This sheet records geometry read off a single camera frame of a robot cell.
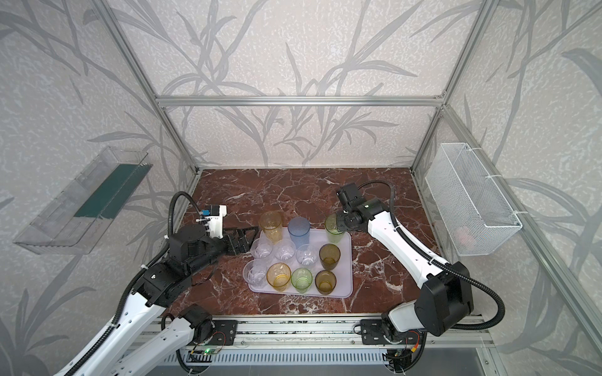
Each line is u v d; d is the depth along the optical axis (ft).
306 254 2.79
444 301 1.32
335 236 2.82
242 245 2.00
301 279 2.76
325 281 2.76
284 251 2.98
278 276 2.76
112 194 2.12
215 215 1.99
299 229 2.86
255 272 2.77
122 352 1.42
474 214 2.03
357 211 1.89
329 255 2.86
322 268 2.84
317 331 2.47
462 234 2.45
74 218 2.11
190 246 1.65
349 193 2.06
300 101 3.16
